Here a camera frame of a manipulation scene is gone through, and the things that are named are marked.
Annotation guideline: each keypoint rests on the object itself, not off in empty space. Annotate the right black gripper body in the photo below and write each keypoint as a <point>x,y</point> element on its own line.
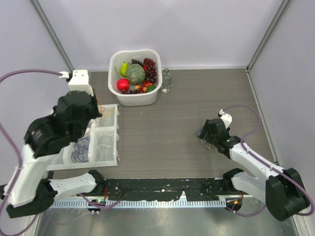
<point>209,137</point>

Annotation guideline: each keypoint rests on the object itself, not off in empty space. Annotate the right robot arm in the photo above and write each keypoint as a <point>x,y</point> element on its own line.
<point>281,190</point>

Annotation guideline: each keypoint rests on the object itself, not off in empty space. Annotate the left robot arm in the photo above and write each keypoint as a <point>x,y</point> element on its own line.
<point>30,193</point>

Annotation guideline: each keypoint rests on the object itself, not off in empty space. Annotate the clear plastic bottle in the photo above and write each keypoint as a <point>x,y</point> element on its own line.
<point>166,81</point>

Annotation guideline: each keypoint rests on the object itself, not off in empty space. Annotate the green lime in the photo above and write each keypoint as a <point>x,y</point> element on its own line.
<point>150,88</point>

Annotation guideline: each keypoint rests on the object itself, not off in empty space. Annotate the peach fruit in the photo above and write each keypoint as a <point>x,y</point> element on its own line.
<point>142,87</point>

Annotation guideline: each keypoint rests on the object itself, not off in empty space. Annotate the red grape bunch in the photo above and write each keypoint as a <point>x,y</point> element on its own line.
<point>150,70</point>

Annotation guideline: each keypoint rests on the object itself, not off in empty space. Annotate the dark cherries front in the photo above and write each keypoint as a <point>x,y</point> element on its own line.
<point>129,91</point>

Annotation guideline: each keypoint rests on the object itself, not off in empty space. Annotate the green melon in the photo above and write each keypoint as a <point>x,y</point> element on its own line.
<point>135,74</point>

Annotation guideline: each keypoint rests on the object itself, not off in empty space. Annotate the red apple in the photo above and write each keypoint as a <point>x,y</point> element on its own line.
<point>123,84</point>

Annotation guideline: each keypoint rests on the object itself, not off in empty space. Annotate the dark grape bunch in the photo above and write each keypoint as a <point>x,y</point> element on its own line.
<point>134,61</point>

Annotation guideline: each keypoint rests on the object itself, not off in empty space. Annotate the green pear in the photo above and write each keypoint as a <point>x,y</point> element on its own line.
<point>124,69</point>

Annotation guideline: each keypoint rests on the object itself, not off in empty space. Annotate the white compartment tray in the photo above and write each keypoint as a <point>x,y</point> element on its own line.
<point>98,146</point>

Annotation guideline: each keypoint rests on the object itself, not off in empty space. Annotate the white fruit basket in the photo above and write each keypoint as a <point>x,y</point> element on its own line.
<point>116,62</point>

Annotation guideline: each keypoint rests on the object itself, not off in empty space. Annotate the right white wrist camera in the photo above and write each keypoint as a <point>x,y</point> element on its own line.
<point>225,117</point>

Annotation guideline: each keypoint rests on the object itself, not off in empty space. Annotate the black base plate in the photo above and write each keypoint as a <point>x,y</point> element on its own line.
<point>165,189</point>

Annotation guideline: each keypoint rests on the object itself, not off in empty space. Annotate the slotted cable duct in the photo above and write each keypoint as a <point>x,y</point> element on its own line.
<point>180,203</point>

